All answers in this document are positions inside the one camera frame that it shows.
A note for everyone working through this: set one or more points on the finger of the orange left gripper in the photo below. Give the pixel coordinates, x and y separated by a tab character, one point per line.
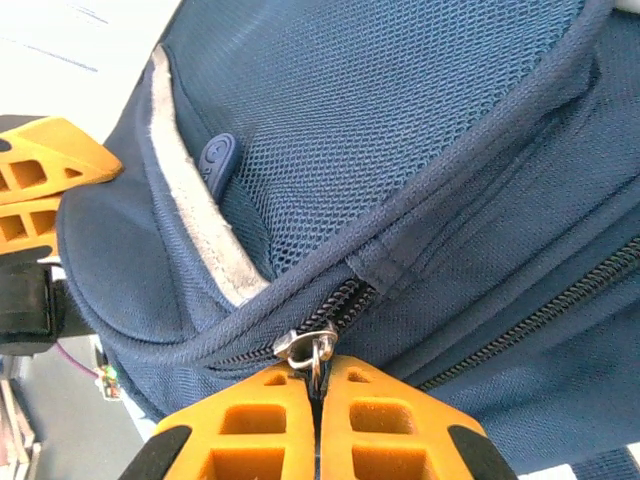
65	150
15	240

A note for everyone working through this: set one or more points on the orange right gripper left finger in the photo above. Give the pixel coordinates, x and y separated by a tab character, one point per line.
250	450

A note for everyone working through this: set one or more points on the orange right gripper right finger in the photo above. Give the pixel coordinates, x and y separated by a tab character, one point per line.
390	450

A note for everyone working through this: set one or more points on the navy blue school backpack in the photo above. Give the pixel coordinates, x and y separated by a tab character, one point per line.
400	175

